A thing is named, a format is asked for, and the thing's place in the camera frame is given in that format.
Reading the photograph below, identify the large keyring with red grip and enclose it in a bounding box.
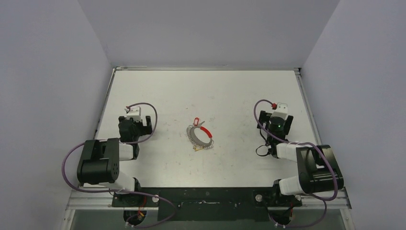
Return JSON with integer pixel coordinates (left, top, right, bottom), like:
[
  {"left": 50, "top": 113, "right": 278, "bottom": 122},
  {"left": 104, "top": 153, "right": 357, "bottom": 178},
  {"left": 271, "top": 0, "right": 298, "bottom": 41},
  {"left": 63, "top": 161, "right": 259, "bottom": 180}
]
[{"left": 186, "top": 124, "right": 214, "bottom": 150}]

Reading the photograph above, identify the red tagged key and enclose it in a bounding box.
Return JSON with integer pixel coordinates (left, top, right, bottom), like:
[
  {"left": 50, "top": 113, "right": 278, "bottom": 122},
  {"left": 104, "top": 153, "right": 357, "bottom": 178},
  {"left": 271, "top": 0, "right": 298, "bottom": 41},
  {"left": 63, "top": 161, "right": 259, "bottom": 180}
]
[{"left": 193, "top": 117, "right": 205, "bottom": 127}]

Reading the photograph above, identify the yellow tagged key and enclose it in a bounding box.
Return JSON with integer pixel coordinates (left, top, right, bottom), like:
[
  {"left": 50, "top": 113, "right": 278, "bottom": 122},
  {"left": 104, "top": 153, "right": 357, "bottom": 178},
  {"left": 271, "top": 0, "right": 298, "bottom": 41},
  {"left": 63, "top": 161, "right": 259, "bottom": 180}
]
[{"left": 193, "top": 145, "right": 206, "bottom": 151}]

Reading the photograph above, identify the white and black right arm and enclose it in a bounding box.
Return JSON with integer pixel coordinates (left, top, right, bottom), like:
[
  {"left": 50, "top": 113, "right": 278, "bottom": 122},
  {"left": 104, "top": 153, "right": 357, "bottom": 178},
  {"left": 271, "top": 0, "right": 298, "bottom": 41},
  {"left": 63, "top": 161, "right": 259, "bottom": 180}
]
[{"left": 257, "top": 111, "right": 344, "bottom": 206}]

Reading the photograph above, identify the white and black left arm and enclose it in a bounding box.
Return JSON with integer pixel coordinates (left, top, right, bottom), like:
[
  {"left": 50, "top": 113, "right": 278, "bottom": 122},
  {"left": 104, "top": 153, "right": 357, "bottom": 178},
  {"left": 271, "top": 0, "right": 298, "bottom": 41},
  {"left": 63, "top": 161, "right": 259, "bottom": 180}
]
[{"left": 77, "top": 116, "right": 153, "bottom": 207}]

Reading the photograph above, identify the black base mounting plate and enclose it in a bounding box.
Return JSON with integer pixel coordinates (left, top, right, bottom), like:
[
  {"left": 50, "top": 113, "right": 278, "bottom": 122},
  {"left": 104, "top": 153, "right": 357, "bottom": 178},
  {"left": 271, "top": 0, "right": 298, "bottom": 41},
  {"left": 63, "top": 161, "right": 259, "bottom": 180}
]
[{"left": 112, "top": 186, "right": 302, "bottom": 224}]

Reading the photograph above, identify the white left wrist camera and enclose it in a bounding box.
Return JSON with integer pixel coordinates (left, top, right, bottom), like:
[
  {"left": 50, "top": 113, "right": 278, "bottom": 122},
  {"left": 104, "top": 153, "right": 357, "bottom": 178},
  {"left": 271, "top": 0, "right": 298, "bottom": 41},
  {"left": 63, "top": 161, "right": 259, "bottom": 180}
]
[{"left": 124, "top": 106, "right": 142, "bottom": 122}]

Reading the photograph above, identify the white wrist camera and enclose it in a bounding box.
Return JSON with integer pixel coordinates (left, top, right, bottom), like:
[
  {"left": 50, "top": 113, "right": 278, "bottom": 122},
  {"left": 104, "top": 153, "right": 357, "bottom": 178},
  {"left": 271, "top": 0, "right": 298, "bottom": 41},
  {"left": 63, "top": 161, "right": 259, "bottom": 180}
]
[
  {"left": 124, "top": 106, "right": 142, "bottom": 122},
  {"left": 271, "top": 103, "right": 288, "bottom": 120}
]

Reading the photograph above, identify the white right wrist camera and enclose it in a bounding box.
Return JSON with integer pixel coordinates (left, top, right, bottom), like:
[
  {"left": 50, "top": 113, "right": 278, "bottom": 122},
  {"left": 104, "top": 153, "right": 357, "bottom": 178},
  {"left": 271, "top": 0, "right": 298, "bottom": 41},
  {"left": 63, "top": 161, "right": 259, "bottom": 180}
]
[{"left": 271, "top": 103, "right": 288, "bottom": 120}]

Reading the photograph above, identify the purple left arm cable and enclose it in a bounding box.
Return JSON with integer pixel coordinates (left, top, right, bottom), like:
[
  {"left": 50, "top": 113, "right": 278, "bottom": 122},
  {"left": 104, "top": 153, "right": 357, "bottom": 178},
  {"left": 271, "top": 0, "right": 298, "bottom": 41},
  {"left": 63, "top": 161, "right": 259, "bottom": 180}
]
[{"left": 61, "top": 102, "right": 177, "bottom": 229}]

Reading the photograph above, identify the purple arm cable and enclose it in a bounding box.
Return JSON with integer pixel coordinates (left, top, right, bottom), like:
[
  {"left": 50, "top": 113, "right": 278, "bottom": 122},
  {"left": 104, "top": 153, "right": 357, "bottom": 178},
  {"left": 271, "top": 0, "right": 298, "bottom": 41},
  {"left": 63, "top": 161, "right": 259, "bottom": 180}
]
[
  {"left": 61, "top": 102, "right": 177, "bottom": 229},
  {"left": 253, "top": 99, "right": 339, "bottom": 229}
]

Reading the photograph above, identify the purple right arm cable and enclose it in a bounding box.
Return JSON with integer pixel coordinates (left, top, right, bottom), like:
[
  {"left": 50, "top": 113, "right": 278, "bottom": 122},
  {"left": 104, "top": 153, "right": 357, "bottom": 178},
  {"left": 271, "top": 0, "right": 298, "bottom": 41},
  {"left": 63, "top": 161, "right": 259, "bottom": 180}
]
[{"left": 253, "top": 99, "right": 339, "bottom": 229}]

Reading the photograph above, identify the aluminium front rail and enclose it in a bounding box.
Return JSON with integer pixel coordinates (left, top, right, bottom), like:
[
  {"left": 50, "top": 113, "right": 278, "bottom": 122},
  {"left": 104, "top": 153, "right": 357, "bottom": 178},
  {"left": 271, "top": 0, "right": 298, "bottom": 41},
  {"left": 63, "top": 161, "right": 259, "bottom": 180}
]
[{"left": 66, "top": 189, "right": 352, "bottom": 210}]

